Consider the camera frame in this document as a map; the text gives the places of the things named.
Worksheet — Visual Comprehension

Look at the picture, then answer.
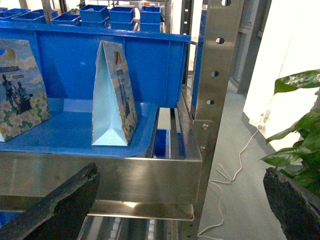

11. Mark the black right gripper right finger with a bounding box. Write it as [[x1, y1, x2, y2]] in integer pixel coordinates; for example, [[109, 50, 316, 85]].
[[263, 167, 320, 240]]

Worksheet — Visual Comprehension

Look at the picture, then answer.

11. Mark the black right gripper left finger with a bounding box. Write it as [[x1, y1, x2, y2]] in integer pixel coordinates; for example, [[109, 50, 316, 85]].
[[0, 162, 100, 240]]

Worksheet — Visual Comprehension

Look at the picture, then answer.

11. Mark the flower gift bag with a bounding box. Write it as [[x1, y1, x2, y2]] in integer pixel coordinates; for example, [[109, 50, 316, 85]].
[[0, 38, 51, 142], [91, 41, 138, 147]]

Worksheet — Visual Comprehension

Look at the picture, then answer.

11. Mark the green leafy plant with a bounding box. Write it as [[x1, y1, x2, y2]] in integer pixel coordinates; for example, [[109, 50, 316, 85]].
[[261, 69, 320, 196]]

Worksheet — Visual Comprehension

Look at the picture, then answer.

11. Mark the blue plastic tray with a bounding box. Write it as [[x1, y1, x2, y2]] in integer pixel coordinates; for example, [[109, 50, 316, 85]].
[[0, 98, 158, 158]]

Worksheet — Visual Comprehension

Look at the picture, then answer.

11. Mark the large blue plastic crate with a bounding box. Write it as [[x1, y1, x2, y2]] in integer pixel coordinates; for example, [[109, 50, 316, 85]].
[[0, 21, 191, 108]]

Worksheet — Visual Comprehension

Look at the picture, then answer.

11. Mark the white cable on floor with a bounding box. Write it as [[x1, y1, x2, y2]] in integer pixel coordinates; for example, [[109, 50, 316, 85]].
[[197, 127, 261, 238]]

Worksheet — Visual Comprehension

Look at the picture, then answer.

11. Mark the stainless steel rack frame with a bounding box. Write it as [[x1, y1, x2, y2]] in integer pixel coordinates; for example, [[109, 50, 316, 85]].
[[0, 0, 244, 240]]

